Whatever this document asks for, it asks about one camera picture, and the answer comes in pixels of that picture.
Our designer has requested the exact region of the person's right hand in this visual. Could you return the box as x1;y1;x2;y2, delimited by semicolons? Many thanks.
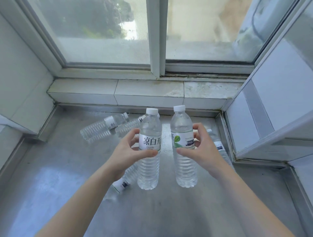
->
176;122;233;180

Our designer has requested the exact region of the person's left hand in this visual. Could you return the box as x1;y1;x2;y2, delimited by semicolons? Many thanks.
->
104;128;159;183

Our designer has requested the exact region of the clear plastic water bottle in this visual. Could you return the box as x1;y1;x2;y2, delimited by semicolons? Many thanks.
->
115;114;147;138
80;112;129;143
170;105;198;188
112;163;140;194
206;129;236;171
137;107;162;191

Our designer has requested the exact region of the person's right forearm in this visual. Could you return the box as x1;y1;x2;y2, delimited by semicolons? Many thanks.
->
215;168;296;237

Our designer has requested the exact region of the person's left forearm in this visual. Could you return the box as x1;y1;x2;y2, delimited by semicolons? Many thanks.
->
35;167;115;237

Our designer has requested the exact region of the white framed sliding window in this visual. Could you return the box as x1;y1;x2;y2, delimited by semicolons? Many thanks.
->
14;0;301;78

